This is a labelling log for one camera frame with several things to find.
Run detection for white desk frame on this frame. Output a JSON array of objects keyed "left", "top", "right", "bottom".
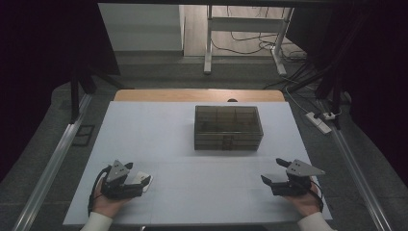
[{"left": 203, "top": 4, "right": 295, "bottom": 77}]

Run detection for black floor cables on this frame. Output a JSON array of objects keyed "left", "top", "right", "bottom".
[{"left": 210, "top": 6, "right": 319, "bottom": 90}]

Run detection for aluminium floor rail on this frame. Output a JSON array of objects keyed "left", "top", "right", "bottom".
[
  {"left": 12, "top": 93, "right": 93, "bottom": 231},
  {"left": 316, "top": 99, "right": 395, "bottom": 231}
]

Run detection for person's right hand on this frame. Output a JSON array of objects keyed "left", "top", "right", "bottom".
[{"left": 283, "top": 184, "right": 323, "bottom": 218}]

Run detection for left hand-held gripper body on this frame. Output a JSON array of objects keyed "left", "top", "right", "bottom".
[{"left": 100, "top": 159, "right": 143, "bottom": 200}]

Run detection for small white packet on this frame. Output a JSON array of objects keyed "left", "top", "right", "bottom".
[{"left": 129, "top": 171, "right": 151, "bottom": 193}]

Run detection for dark curtain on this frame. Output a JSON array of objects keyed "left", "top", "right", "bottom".
[
  {"left": 0, "top": 0, "right": 121, "bottom": 184},
  {"left": 285, "top": 0, "right": 408, "bottom": 181}
]

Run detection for white table cover board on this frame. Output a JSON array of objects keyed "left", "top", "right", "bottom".
[{"left": 62, "top": 100, "right": 334, "bottom": 226}]

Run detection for black metal stand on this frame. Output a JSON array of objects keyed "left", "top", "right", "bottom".
[
  {"left": 68, "top": 62, "right": 126, "bottom": 125},
  {"left": 287, "top": 62, "right": 345, "bottom": 131}
]

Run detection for wooden table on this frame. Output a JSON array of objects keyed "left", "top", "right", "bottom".
[{"left": 114, "top": 89, "right": 287, "bottom": 103}]

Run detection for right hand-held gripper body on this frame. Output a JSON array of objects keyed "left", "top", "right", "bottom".
[{"left": 270, "top": 158, "right": 326, "bottom": 197}]

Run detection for smoky transparent storage box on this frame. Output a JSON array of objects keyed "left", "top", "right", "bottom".
[{"left": 193, "top": 105, "right": 265, "bottom": 152}]

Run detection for white floor cable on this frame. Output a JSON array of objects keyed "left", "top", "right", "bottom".
[{"left": 284, "top": 87, "right": 310, "bottom": 115}]

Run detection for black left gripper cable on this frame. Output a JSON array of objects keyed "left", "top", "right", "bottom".
[{"left": 87, "top": 165, "right": 113, "bottom": 217}]

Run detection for white power strip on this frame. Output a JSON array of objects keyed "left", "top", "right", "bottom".
[{"left": 304, "top": 111, "right": 333, "bottom": 135}]

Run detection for person's left hand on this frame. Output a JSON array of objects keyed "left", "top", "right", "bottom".
[{"left": 90, "top": 177, "right": 133, "bottom": 219}]

